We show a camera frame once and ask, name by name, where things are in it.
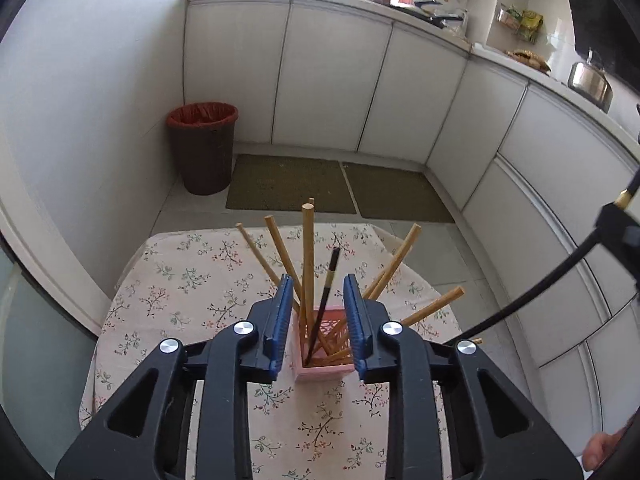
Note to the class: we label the person's right hand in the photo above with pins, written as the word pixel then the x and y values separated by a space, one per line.
pixel 605 450

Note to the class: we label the glass sliding door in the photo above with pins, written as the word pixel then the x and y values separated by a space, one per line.
pixel 40 360

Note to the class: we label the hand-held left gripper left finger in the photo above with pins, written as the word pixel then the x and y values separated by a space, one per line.
pixel 282 320

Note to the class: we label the steel kettle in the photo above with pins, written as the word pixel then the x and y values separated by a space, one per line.
pixel 590 82

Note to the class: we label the white jug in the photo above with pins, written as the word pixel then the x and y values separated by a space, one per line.
pixel 463 24

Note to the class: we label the yellow green packet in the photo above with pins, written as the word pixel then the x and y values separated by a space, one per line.
pixel 531 26

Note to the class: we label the bunch of wooden chopsticks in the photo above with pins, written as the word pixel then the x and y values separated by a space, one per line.
pixel 398 255

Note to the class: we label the floral tablecloth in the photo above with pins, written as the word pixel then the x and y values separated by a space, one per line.
pixel 200 280

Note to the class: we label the woven wicker trivet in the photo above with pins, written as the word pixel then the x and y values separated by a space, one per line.
pixel 527 59

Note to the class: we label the red bin liner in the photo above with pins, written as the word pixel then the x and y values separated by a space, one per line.
pixel 200 110

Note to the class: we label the white kitchen cabinets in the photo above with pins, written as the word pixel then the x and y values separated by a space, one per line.
pixel 330 70

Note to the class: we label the pink plastic basket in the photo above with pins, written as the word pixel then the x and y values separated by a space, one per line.
pixel 320 374

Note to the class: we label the brown trash bin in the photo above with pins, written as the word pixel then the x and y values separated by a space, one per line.
pixel 202 165

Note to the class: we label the black range hood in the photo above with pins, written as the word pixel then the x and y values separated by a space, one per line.
pixel 600 10

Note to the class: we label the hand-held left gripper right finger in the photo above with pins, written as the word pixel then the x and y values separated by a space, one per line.
pixel 356 325

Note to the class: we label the olive floor mat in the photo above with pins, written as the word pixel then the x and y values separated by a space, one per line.
pixel 395 192
pixel 285 185

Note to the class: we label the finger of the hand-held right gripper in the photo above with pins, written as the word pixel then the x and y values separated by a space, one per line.
pixel 615 220

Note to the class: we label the black frying pan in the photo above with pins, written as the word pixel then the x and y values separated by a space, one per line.
pixel 442 19

